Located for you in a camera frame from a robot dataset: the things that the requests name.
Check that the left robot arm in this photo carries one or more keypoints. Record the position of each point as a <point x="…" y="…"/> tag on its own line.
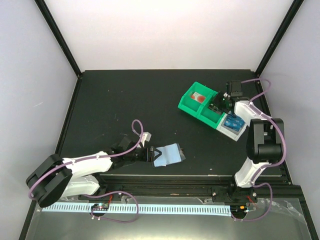
<point x="58" y="177"/>

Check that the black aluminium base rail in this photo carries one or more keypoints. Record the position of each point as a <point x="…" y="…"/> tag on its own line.
<point x="219" y="188"/>

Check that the dark card in bin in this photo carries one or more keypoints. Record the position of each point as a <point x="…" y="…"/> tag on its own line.
<point x="214" y="108"/>

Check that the white slotted cable duct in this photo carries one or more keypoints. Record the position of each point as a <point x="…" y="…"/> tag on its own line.
<point x="153" y="209"/>

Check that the black corner frame post left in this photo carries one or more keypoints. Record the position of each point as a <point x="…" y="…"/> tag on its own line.
<point x="48" y="17"/>

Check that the right controller board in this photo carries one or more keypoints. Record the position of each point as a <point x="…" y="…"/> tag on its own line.
<point x="241" y="209"/>

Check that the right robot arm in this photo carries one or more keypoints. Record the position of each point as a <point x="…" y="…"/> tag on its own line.
<point x="265" y="146"/>

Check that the white plastic bin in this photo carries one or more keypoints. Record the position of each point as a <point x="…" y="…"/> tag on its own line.
<point x="229" y="132"/>

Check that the green plastic bin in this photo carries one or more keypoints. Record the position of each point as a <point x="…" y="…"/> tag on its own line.
<point x="187" y="104"/>
<point x="207" y="115"/>

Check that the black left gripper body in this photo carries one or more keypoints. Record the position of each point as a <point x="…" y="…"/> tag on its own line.
<point x="148" y="156"/>

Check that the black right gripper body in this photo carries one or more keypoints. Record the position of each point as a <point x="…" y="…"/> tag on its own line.
<point x="221" y="103"/>

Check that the controller board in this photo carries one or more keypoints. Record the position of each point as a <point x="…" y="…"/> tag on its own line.
<point x="100" y="207"/>
<point x="241" y="209"/>

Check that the red card in bin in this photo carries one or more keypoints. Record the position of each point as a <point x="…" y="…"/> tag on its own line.
<point x="198" y="97"/>

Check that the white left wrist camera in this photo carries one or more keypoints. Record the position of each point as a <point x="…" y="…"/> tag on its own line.
<point x="145" y="139"/>

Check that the black corner frame post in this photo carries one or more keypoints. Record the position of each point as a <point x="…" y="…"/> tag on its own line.
<point x="48" y="17"/>
<point x="283" y="27"/>

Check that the black corner frame post right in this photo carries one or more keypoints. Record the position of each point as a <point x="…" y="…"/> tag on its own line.
<point x="283" y="27"/>

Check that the left controller board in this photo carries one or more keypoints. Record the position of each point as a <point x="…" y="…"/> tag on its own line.
<point x="100" y="207"/>

